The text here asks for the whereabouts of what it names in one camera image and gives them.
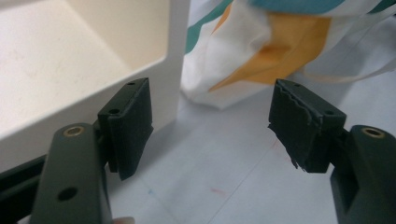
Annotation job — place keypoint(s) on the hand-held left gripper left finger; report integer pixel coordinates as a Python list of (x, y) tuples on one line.
[(130, 130)]

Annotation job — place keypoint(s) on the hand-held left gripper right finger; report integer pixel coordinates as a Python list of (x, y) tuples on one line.
[(299, 130)]

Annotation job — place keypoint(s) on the white tote bag coloured patches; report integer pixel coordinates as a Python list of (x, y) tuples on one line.
[(236, 56)]

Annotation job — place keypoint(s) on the white plastic box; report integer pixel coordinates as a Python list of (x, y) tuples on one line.
[(62, 62)]

